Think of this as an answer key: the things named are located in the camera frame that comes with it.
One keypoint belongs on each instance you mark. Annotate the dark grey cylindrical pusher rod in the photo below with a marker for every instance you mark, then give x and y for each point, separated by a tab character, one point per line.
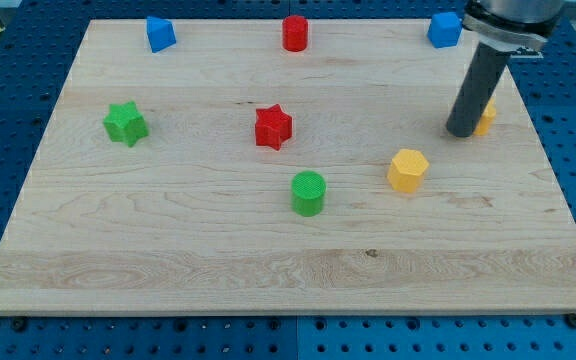
481	79

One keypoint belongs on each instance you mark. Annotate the red star block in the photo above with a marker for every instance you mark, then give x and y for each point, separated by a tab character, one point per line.
272	127

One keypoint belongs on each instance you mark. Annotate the green star block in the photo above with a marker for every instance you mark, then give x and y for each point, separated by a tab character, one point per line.
124	123

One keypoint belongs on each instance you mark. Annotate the yellow block behind rod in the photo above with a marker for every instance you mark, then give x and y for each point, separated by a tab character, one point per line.
487	118

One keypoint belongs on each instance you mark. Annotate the blue cube block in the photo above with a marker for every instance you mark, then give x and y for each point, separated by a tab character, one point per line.
444	30

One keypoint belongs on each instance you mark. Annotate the yellow hexagon block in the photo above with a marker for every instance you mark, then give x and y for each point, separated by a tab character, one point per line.
407	170

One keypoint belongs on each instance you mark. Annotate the green cylinder block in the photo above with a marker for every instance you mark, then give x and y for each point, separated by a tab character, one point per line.
308	189

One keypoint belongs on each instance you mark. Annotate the red cylinder block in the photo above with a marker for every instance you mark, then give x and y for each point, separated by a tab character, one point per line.
295	29

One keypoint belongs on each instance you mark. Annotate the light wooden board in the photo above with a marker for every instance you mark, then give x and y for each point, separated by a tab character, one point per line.
196	219

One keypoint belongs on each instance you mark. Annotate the blue triangular prism block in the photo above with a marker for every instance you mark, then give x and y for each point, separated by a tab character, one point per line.
160	33

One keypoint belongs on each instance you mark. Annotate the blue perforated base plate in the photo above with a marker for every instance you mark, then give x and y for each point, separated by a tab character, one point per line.
36	52

